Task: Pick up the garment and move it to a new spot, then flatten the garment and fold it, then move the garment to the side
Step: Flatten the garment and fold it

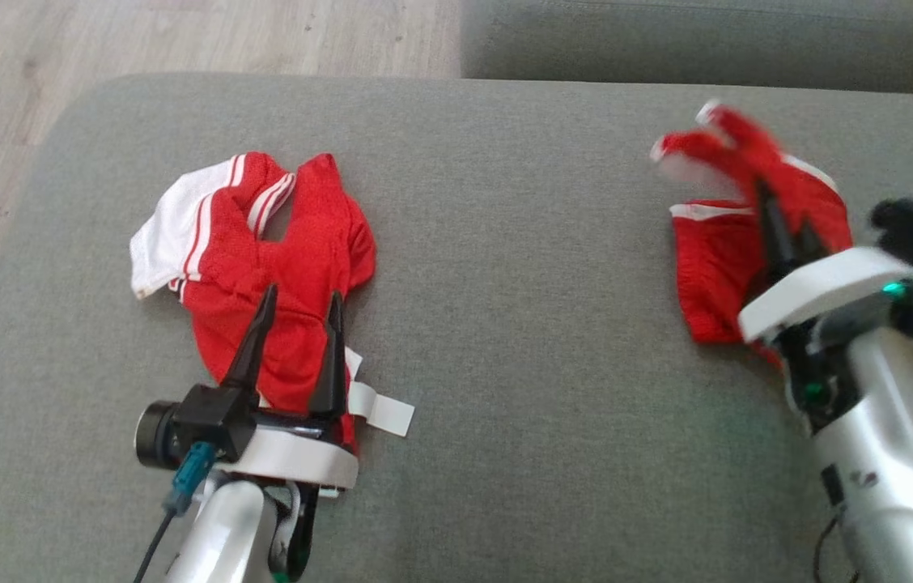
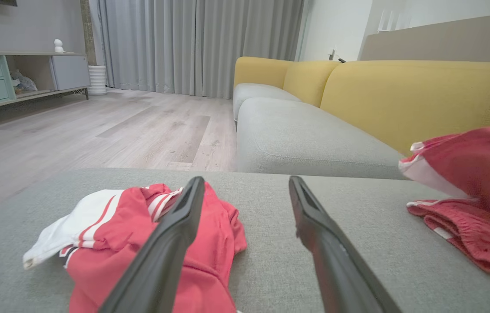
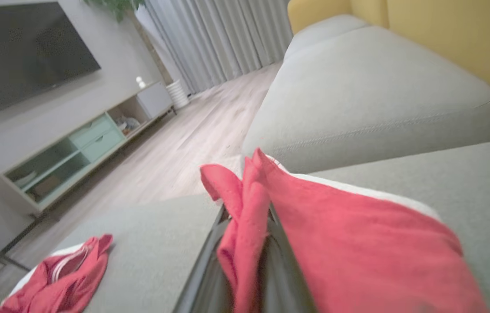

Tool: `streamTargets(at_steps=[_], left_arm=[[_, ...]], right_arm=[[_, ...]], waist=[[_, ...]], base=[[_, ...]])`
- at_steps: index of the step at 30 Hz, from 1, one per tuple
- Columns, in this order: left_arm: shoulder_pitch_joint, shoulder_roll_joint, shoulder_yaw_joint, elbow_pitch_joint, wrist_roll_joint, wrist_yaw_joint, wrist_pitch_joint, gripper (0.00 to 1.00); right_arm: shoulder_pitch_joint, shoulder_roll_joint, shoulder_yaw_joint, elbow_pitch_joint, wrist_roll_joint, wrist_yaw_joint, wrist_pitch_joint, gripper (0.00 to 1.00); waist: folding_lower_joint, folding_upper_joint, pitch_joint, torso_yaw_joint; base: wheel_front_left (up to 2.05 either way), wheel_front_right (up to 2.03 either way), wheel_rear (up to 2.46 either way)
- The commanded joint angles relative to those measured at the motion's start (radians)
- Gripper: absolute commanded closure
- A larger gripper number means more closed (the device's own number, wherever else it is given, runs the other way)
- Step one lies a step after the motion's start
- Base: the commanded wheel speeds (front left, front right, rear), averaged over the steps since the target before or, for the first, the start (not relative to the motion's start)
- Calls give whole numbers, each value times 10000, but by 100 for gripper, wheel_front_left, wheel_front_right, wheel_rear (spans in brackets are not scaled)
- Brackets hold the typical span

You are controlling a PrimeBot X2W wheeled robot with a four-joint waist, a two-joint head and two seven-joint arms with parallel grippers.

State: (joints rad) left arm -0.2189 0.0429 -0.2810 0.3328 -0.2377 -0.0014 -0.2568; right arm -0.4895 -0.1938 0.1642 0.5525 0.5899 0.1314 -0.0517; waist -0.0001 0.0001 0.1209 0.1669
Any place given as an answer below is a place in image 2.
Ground yellow sofa back cushion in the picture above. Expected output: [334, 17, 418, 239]
[320, 60, 490, 157]
[233, 57, 294, 90]
[282, 60, 342, 108]

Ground red white striped shorts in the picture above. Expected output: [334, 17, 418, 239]
[23, 183, 248, 313]

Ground TV cabinet with teal drawers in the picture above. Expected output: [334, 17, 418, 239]
[0, 51, 91, 114]

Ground grey fabric sofa ottoman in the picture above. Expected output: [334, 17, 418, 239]
[0, 167, 490, 313]

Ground grey sofa seat cushion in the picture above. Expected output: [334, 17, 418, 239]
[235, 97, 407, 180]
[232, 83, 302, 122]

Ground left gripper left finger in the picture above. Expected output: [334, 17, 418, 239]
[99, 176, 206, 313]

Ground white ribbed cylinder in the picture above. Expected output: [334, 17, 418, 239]
[87, 65, 108, 96]

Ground grey pleated curtain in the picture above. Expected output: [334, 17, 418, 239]
[89, 0, 305, 100]

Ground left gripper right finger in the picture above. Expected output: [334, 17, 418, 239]
[288, 175, 403, 313]

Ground beige upholstered panel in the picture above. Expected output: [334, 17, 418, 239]
[357, 11, 490, 66]

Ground red Bulls 23 jersey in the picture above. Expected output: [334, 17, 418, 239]
[398, 126, 490, 273]

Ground crumpled plastic bag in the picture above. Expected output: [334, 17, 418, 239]
[10, 70, 38, 94]

